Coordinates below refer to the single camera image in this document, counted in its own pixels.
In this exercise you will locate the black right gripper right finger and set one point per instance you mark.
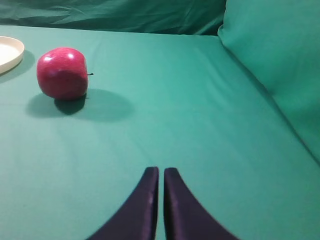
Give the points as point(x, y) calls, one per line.
point(184, 217)

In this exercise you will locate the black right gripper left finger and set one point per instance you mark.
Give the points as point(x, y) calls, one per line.
point(137, 218)

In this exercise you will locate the red apple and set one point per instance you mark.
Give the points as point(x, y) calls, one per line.
point(62, 74)

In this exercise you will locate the pale yellow plate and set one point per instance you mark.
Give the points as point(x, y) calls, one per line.
point(11, 53)

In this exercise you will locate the green backdrop cloth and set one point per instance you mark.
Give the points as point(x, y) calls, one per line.
point(278, 41)

